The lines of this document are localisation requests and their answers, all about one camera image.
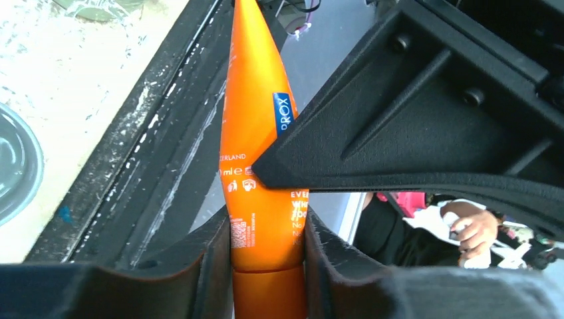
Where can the grey mug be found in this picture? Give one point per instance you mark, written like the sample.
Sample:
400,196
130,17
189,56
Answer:
22,164

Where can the person in background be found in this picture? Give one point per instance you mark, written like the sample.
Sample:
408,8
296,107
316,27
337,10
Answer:
424,229

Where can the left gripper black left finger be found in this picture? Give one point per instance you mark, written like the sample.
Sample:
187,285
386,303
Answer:
190,279

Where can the black aluminium base frame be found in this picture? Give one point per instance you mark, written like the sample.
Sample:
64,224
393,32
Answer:
144,183

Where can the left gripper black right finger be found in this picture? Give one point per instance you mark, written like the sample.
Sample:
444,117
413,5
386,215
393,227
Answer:
342,282

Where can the light green mug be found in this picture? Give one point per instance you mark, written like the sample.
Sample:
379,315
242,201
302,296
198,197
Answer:
100,10

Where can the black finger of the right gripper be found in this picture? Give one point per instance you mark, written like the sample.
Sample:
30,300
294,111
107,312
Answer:
465,100

